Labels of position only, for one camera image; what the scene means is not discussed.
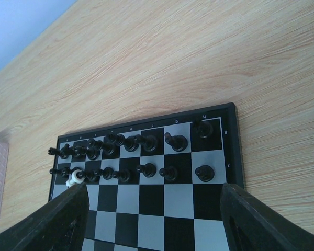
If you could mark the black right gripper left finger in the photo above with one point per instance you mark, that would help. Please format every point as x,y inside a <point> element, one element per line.
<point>58,225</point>

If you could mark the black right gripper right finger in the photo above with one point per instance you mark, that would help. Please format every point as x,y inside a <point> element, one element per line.
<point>251,225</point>

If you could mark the fallen white chess rook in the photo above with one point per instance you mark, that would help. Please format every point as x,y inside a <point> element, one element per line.
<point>75,178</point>

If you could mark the black chess pawn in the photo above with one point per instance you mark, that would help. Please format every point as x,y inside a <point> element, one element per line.
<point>205,173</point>

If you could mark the black silver chess board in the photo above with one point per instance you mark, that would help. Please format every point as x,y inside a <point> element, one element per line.
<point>141,182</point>

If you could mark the black chess rook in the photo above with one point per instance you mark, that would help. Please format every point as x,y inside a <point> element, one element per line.
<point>203,128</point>

